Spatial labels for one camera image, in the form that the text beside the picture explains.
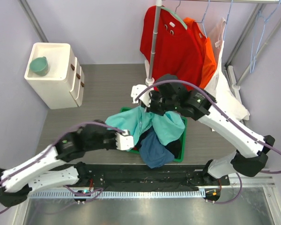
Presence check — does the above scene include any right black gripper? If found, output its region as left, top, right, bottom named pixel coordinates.
left=141, top=90, right=178, bottom=117

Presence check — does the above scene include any light teal t shirt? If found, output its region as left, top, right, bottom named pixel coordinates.
left=105, top=106, right=185, bottom=145

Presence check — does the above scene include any dark blue t shirt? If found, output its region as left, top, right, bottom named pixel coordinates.
left=136, top=128, right=174, bottom=169

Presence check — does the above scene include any blue wire hanger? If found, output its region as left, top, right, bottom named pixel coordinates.
left=222, top=0, right=234, bottom=41
left=195, top=0, right=211, bottom=38
left=249, top=0, right=281, bottom=74

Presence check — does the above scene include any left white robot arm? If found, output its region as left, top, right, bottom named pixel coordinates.
left=0, top=120, right=133, bottom=208

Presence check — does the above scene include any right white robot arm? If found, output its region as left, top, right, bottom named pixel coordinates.
left=136, top=74, right=275, bottom=185

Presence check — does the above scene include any black t shirt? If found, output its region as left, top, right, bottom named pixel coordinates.
left=165, top=139, right=182, bottom=158

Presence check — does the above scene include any hanging red t shirt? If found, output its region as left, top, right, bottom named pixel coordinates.
left=152, top=9, right=204, bottom=88

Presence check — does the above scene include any hanging orange t shirt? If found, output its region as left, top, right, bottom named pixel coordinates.
left=183, top=17, right=218, bottom=95

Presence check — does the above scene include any green plastic hanger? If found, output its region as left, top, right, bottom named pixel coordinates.
left=156, top=0, right=188, bottom=30

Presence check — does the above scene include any hanging white tank top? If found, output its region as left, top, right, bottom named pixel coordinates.
left=204, top=18, right=250, bottom=121

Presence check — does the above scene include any green plastic tray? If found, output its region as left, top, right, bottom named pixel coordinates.
left=120, top=107, right=187, bottom=163

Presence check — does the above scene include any white clothes rack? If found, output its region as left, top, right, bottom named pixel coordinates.
left=145, top=0, right=277, bottom=101

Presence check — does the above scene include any white drawer cabinet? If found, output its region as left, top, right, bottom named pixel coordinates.
left=24, top=42, right=85, bottom=109

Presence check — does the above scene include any teal cup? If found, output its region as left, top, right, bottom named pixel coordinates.
left=29, top=56, right=49, bottom=76

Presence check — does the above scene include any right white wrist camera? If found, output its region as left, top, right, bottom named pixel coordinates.
left=131, top=84, right=154, bottom=107

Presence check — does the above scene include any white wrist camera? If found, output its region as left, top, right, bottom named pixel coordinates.
left=115, top=130, right=134, bottom=151
left=131, top=84, right=154, bottom=107

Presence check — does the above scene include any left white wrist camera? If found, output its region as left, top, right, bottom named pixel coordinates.
left=115, top=130, right=134, bottom=151

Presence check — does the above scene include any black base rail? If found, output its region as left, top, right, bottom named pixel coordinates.
left=43, top=163, right=230, bottom=192

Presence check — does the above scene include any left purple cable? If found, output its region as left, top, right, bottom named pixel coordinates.
left=0, top=120, right=128, bottom=218

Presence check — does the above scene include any white slotted cable duct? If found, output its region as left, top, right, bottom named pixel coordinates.
left=30, top=189, right=206, bottom=199

